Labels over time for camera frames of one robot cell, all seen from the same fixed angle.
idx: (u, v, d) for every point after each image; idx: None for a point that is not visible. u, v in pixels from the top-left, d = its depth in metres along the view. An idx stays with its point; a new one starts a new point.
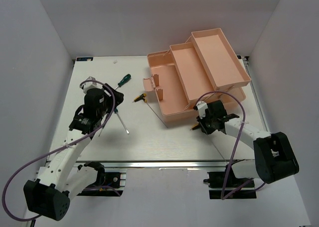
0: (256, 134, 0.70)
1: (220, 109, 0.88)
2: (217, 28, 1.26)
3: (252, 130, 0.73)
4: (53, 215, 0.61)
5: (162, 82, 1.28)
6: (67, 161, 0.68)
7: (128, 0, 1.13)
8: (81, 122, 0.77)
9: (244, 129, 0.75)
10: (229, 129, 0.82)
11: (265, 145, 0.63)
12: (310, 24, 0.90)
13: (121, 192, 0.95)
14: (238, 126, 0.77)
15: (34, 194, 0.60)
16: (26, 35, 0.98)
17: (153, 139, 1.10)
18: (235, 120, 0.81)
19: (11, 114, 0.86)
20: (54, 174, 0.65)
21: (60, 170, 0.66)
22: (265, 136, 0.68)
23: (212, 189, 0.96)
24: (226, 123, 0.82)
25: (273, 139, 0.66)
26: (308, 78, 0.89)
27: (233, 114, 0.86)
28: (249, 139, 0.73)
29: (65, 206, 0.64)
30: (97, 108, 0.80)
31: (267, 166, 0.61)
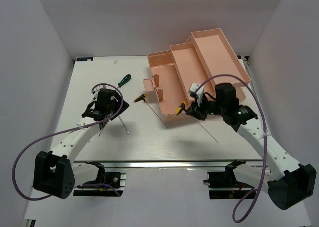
0: (282, 163, 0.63)
1: (234, 99, 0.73)
2: (218, 28, 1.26)
3: (278, 153, 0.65)
4: (59, 192, 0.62)
5: (162, 82, 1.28)
6: (79, 140, 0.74)
7: (128, 1, 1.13)
8: (92, 113, 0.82)
9: (269, 149, 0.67)
10: (243, 133, 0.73)
11: (292, 181, 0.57)
12: (310, 23, 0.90)
13: (121, 193, 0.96)
14: (261, 141, 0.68)
15: (45, 165, 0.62)
16: (26, 35, 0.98)
17: (153, 138, 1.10)
18: (253, 124, 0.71)
19: (11, 114, 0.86)
20: (67, 148, 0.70)
21: (73, 146, 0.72)
22: (293, 170, 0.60)
23: (212, 189, 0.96)
24: (242, 126, 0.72)
25: (296, 170, 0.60)
26: (309, 78, 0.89)
27: (247, 107, 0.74)
28: (271, 161, 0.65)
29: (70, 186, 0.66)
30: (108, 103, 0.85)
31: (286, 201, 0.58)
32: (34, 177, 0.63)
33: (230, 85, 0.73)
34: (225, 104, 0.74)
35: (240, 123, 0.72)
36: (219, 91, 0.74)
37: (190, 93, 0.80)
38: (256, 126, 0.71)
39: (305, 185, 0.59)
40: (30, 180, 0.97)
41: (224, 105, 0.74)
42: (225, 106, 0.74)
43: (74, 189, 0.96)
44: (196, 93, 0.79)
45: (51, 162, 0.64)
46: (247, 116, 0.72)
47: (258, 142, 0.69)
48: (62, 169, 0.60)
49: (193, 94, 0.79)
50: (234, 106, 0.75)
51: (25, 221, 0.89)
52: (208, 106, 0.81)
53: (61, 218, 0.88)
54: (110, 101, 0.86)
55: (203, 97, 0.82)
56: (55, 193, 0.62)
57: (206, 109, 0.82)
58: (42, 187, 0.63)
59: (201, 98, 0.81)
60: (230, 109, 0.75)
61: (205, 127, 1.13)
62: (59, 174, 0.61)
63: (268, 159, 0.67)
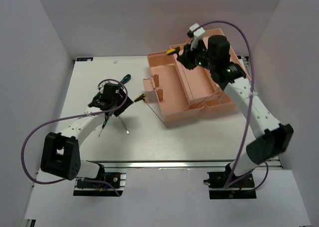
0: (264, 122, 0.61)
1: (225, 55, 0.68)
2: (218, 28, 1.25)
3: (261, 112, 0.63)
4: (65, 173, 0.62)
5: (162, 82, 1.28)
6: (86, 125, 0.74)
7: (128, 1, 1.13)
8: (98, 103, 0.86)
9: (253, 108, 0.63)
10: (230, 92, 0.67)
11: (271, 141, 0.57)
12: (310, 23, 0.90)
13: (121, 193, 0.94)
14: (246, 100, 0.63)
15: (54, 145, 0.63)
16: (26, 36, 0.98)
17: (153, 138, 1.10)
18: (240, 82, 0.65)
19: (11, 115, 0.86)
20: (75, 131, 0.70)
21: (80, 129, 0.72)
22: (273, 129, 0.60)
23: (212, 189, 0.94)
24: (230, 84, 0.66)
25: (276, 129, 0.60)
26: (308, 78, 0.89)
27: (238, 66, 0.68)
28: (252, 120, 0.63)
29: (75, 169, 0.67)
30: (113, 97, 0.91)
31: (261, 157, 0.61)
32: (42, 157, 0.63)
33: (224, 40, 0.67)
34: (215, 59, 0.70)
35: (228, 81, 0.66)
36: (211, 45, 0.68)
37: (187, 34, 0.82)
38: (244, 85, 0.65)
39: (281, 143, 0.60)
40: (30, 180, 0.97)
41: (214, 59, 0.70)
42: (215, 62, 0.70)
43: (74, 189, 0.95)
44: (193, 34, 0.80)
45: (60, 144, 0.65)
46: (236, 76, 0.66)
47: (243, 101, 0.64)
48: (71, 150, 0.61)
49: (190, 35, 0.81)
50: (224, 63, 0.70)
51: (25, 221, 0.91)
52: (200, 55, 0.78)
53: (61, 218, 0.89)
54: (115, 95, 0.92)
55: (197, 44, 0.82)
56: (61, 175, 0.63)
57: (196, 57, 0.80)
58: (49, 168, 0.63)
59: (196, 42, 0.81)
60: (219, 66, 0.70)
61: (205, 127, 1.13)
62: (66, 154, 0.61)
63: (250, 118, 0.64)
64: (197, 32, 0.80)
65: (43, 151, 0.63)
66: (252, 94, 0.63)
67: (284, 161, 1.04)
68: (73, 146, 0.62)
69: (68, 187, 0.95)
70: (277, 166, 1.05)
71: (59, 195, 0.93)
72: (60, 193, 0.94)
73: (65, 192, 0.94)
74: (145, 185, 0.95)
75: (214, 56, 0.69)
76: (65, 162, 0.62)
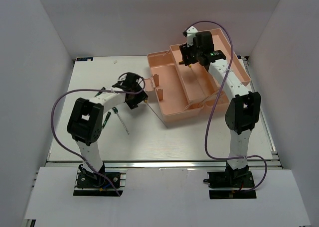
0: (236, 89, 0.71)
1: (209, 44, 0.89)
2: (218, 28, 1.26)
3: (235, 82, 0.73)
4: (87, 136, 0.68)
5: (162, 82, 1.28)
6: (109, 99, 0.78)
7: (128, 1, 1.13)
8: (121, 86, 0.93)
9: (228, 80, 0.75)
10: (212, 71, 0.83)
11: (240, 102, 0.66)
12: (310, 24, 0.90)
13: (121, 193, 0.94)
14: (223, 74, 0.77)
15: (81, 108, 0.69)
16: (26, 36, 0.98)
17: (153, 138, 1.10)
18: (220, 62, 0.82)
19: (11, 115, 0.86)
20: (99, 100, 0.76)
21: (105, 100, 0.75)
22: (243, 95, 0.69)
23: (212, 189, 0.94)
24: (211, 64, 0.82)
25: (247, 96, 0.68)
26: (307, 78, 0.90)
27: (220, 51, 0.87)
28: (228, 90, 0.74)
29: (96, 133, 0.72)
30: (133, 85, 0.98)
31: (235, 122, 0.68)
32: (70, 118, 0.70)
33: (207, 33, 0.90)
34: (201, 49, 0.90)
35: (211, 61, 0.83)
36: (198, 38, 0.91)
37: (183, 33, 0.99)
38: (222, 64, 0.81)
39: (252, 109, 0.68)
40: (30, 179, 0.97)
41: (201, 49, 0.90)
42: (201, 51, 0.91)
43: (74, 189, 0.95)
44: (187, 32, 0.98)
45: (86, 110, 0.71)
46: (218, 57, 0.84)
47: (221, 75, 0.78)
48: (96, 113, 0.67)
49: (185, 34, 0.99)
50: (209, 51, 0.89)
51: (25, 221, 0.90)
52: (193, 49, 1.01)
53: (61, 217, 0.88)
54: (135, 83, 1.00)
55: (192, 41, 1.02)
56: (84, 137, 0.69)
57: (191, 51, 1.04)
58: (74, 128, 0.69)
59: (191, 39, 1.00)
60: (205, 53, 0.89)
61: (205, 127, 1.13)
62: (92, 118, 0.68)
63: (226, 89, 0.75)
64: (190, 31, 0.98)
65: (72, 112, 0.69)
66: (228, 70, 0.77)
67: (284, 160, 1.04)
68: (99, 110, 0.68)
69: (68, 187, 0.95)
70: (277, 165, 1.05)
71: (59, 195, 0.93)
72: (60, 193, 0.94)
73: (65, 192, 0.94)
74: (145, 185, 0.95)
75: (201, 46, 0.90)
76: (90, 125, 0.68)
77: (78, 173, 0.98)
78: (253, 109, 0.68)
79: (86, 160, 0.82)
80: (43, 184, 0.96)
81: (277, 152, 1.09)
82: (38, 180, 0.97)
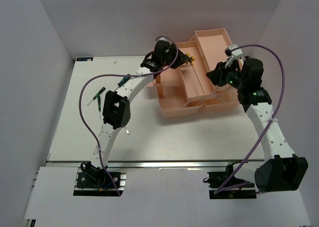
0: (276, 148, 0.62)
1: (257, 79, 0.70)
2: (223, 29, 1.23)
3: (276, 138, 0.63)
4: (118, 123, 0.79)
5: (164, 79, 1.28)
6: (137, 86, 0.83)
7: (128, 1, 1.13)
8: (149, 64, 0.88)
9: (268, 133, 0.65)
10: (250, 114, 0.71)
11: (280, 166, 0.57)
12: (310, 25, 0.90)
13: (122, 193, 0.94)
14: (264, 124, 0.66)
15: (111, 101, 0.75)
16: (26, 37, 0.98)
17: (153, 139, 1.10)
18: (263, 107, 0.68)
19: (11, 115, 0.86)
20: (126, 91, 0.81)
21: (131, 90, 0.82)
22: (285, 158, 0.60)
23: (212, 189, 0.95)
24: (252, 106, 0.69)
25: (289, 159, 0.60)
26: (308, 79, 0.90)
27: (265, 91, 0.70)
28: (266, 145, 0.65)
29: (126, 118, 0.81)
30: (166, 54, 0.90)
31: (265, 184, 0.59)
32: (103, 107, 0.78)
33: (259, 64, 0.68)
34: (245, 81, 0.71)
35: (251, 103, 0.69)
36: (246, 66, 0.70)
37: (225, 52, 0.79)
38: (265, 109, 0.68)
39: (292, 176, 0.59)
40: (30, 179, 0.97)
41: (245, 81, 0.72)
42: (244, 83, 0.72)
43: (74, 189, 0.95)
44: (231, 53, 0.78)
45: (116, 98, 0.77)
46: (260, 100, 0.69)
47: (261, 124, 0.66)
48: (123, 105, 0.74)
49: (229, 53, 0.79)
50: (254, 86, 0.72)
51: (24, 221, 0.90)
52: (231, 73, 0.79)
53: (61, 217, 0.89)
54: (166, 54, 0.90)
55: (232, 63, 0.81)
56: (115, 122, 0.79)
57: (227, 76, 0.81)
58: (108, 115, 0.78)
59: (231, 62, 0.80)
60: (247, 88, 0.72)
61: (205, 125, 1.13)
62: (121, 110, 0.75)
63: (263, 141, 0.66)
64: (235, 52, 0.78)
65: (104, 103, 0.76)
66: (272, 119, 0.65)
67: None
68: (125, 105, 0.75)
69: (68, 187, 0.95)
70: None
71: (59, 195, 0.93)
72: (59, 193, 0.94)
73: (65, 192, 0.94)
74: (145, 185, 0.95)
75: (245, 80, 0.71)
76: (118, 117, 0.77)
77: (78, 173, 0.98)
78: (293, 175, 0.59)
79: (100, 147, 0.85)
80: (43, 184, 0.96)
81: None
82: (38, 180, 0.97)
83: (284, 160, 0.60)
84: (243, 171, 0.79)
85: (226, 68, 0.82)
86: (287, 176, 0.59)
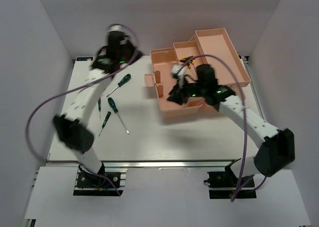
0: (262, 130, 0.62)
1: (213, 78, 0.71)
2: (223, 29, 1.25)
3: (257, 122, 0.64)
4: (79, 148, 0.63)
5: (163, 79, 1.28)
6: (89, 98, 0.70)
7: (128, 1, 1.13)
8: (101, 62, 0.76)
9: (248, 120, 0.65)
10: (227, 112, 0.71)
11: (272, 146, 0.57)
12: (310, 24, 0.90)
13: (122, 192, 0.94)
14: (240, 114, 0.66)
15: (62, 127, 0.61)
16: (26, 36, 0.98)
17: (153, 138, 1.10)
18: (233, 100, 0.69)
19: (11, 115, 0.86)
20: (78, 110, 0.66)
21: (84, 106, 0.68)
22: (273, 135, 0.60)
23: (212, 188, 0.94)
24: (223, 103, 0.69)
25: (277, 135, 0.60)
26: (308, 79, 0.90)
27: (227, 87, 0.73)
28: (252, 132, 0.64)
29: (89, 141, 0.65)
30: (120, 48, 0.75)
31: (269, 170, 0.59)
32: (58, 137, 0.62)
33: (207, 66, 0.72)
34: (205, 85, 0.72)
35: (220, 100, 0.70)
36: (199, 73, 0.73)
37: (173, 75, 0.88)
38: (235, 101, 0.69)
39: (285, 150, 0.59)
40: (30, 179, 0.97)
41: (204, 85, 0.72)
42: (205, 87, 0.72)
43: (74, 189, 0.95)
44: (178, 74, 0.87)
45: (68, 121, 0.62)
46: (227, 95, 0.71)
47: (238, 116, 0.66)
48: (78, 127, 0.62)
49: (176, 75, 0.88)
50: (214, 86, 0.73)
51: (25, 221, 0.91)
52: (190, 87, 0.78)
53: (60, 217, 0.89)
54: (121, 47, 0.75)
55: (184, 81, 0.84)
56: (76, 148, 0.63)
57: (187, 92, 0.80)
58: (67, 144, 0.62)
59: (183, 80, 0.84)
60: (210, 90, 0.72)
61: (205, 125, 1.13)
62: (78, 135, 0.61)
63: (249, 130, 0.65)
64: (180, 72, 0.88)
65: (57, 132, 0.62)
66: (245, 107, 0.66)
67: None
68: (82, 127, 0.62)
69: (68, 187, 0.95)
70: None
71: (59, 195, 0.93)
72: (59, 193, 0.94)
73: (65, 192, 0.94)
74: (145, 185, 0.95)
75: (205, 84, 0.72)
76: (78, 140, 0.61)
77: (78, 173, 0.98)
78: (287, 148, 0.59)
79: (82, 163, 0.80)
80: (43, 184, 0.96)
81: None
82: (38, 180, 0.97)
83: (274, 137, 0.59)
84: (243, 170, 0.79)
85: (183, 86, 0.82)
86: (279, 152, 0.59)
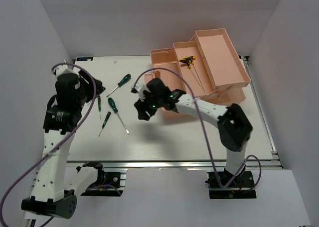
0: (215, 111, 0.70)
1: (164, 87, 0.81)
2: (223, 29, 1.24)
3: (209, 107, 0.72)
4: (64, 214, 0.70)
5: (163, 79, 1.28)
6: (56, 167, 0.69)
7: (128, 1, 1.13)
8: (56, 118, 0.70)
9: (202, 108, 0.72)
10: (183, 110, 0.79)
11: (226, 120, 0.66)
12: (310, 24, 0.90)
13: (122, 192, 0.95)
14: (193, 106, 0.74)
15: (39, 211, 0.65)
16: (26, 36, 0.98)
17: (153, 139, 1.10)
18: (185, 98, 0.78)
19: (11, 115, 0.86)
20: (48, 188, 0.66)
21: (52, 181, 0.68)
22: (225, 112, 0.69)
23: (212, 189, 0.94)
24: (177, 104, 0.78)
25: (228, 111, 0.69)
26: (308, 79, 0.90)
27: (178, 89, 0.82)
28: (208, 117, 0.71)
29: (72, 204, 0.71)
30: (73, 94, 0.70)
31: (234, 142, 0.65)
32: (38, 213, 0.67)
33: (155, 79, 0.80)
34: (159, 96, 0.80)
35: (175, 103, 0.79)
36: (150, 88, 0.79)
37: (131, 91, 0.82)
38: (187, 98, 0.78)
39: (240, 121, 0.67)
40: (30, 179, 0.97)
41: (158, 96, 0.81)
42: (160, 97, 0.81)
43: None
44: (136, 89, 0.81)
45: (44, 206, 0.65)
46: (179, 95, 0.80)
47: (192, 109, 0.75)
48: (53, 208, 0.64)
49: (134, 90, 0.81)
50: (167, 92, 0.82)
51: (25, 221, 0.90)
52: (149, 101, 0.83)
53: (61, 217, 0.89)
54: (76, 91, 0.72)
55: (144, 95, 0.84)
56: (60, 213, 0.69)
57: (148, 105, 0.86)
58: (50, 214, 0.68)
59: (142, 94, 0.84)
60: (164, 96, 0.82)
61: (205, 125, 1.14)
62: (59, 210, 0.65)
63: (206, 117, 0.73)
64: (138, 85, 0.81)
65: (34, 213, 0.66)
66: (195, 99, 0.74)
67: (284, 160, 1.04)
68: (56, 205, 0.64)
69: None
70: (277, 165, 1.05)
71: None
72: None
73: None
74: (145, 185, 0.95)
75: (159, 95, 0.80)
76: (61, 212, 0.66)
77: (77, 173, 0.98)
78: (240, 119, 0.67)
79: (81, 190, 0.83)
80: None
81: (277, 152, 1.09)
82: None
83: (226, 114, 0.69)
84: None
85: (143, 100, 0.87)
86: (233, 124, 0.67)
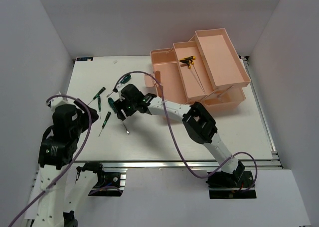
0: (180, 110, 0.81)
1: (137, 92, 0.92)
2: (223, 29, 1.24)
3: (175, 107, 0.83)
4: None
5: (163, 79, 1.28)
6: (55, 200, 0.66)
7: (128, 1, 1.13)
8: (50, 153, 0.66)
9: (169, 108, 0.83)
10: (154, 111, 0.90)
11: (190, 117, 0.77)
12: (310, 24, 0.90)
13: (122, 192, 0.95)
14: (162, 107, 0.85)
15: None
16: (26, 36, 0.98)
17: (153, 139, 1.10)
18: (155, 100, 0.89)
19: (11, 115, 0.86)
20: (48, 223, 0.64)
21: (51, 215, 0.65)
22: (189, 110, 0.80)
23: (212, 189, 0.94)
24: (149, 106, 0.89)
25: (193, 109, 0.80)
26: (308, 79, 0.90)
27: (149, 94, 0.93)
28: (176, 116, 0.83)
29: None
30: (70, 125, 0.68)
31: (200, 135, 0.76)
32: None
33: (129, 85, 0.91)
34: (133, 100, 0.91)
35: (147, 106, 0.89)
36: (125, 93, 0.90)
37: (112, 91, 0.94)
38: (157, 100, 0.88)
39: (203, 116, 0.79)
40: (30, 180, 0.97)
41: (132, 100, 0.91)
42: (134, 101, 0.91)
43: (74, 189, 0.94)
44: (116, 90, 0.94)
45: None
46: (150, 99, 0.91)
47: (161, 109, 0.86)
48: None
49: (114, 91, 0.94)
50: (140, 97, 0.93)
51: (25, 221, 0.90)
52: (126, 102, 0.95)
53: None
54: (73, 122, 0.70)
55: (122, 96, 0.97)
56: None
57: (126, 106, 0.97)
58: None
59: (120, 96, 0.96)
60: (138, 101, 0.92)
61: None
62: None
63: (173, 116, 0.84)
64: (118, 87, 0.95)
65: None
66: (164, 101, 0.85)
67: (284, 160, 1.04)
68: None
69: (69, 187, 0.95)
70: (277, 165, 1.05)
71: None
72: None
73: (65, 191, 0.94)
74: (145, 185, 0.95)
75: (133, 99, 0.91)
76: None
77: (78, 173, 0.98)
78: (203, 115, 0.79)
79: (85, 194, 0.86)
80: None
81: (277, 152, 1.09)
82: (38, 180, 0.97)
83: (191, 111, 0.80)
84: None
85: (122, 100, 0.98)
86: (197, 121, 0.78)
